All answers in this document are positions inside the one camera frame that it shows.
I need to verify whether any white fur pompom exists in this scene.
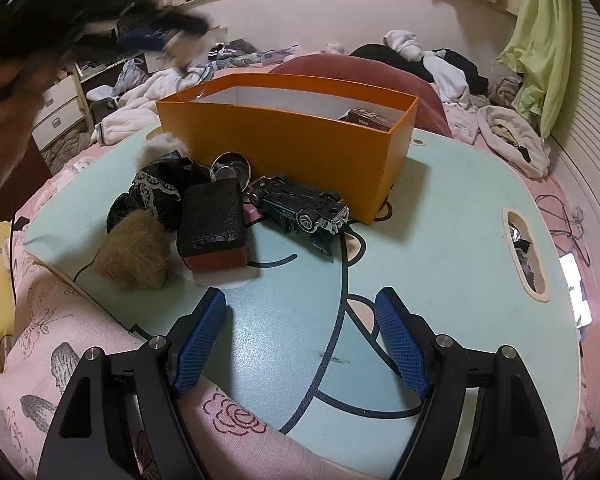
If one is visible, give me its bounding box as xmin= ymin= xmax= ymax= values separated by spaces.
xmin=136 ymin=133 xmax=189 ymax=169

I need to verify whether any brown fur pompom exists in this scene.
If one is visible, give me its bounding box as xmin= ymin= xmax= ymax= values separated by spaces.
xmin=93 ymin=209 xmax=170 ymax=290

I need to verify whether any black embroidered pouch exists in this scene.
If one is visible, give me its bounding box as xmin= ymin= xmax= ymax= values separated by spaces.
xmin=106 ymin=150 xmax=211 ymax=233

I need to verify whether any black orange leather case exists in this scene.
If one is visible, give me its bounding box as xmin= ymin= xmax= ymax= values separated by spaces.
xmin=176 ymin=178 xmax=249 ymax=273

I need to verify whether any brown tea carton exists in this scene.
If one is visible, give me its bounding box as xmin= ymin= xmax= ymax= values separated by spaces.
xmin=339 ymin=107 xmax=396 ymax=132

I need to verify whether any green toy car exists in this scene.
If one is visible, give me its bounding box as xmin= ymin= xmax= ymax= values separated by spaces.
xmin=247 ymin=176 xmax=350 ymax=235

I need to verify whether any white drawer cabinet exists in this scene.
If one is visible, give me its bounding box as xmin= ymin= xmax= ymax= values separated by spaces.
xmin=32 ymin=72 xmax=90 ymax=151

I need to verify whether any white fleece blanket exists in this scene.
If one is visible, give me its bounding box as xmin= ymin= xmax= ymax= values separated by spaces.
xmin=91 ymin=65 xmax=214 ymax=145

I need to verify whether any smartphone with lit screen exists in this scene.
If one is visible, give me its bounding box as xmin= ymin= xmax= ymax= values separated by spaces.
xmin=559 ymin=254 xmax=593 ymax=330

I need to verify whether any red velvet pillow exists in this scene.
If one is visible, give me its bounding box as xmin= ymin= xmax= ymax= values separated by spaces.
xmin=271 ymin=53 xmax=452 ymax=138

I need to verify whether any beige towel pile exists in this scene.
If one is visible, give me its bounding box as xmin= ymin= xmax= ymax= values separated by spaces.
xmin=477 ymin=105 xmax=550 ymax=180

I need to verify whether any black garment on bed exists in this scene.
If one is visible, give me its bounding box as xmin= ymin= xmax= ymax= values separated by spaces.
xmin=351 ymin=44 xmax=489 ymax=96

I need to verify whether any orange cardboard box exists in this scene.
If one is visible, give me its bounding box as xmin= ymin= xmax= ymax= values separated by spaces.
xmin=157 ymin=73 xmax=418 ymax=224

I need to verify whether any white garment on bed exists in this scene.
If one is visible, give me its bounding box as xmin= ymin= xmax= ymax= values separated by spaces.
xmin=384 ymin=29 xmax=471 ymax=110

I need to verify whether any green hanging cloth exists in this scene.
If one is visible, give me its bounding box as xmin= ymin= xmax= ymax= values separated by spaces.
xmin=498 ymin=0 xmax=573 ymax=138

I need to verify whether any dark charging cable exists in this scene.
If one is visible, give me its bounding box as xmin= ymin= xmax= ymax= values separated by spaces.
xmin=533 ymin=192 xmax=593 ymax=269

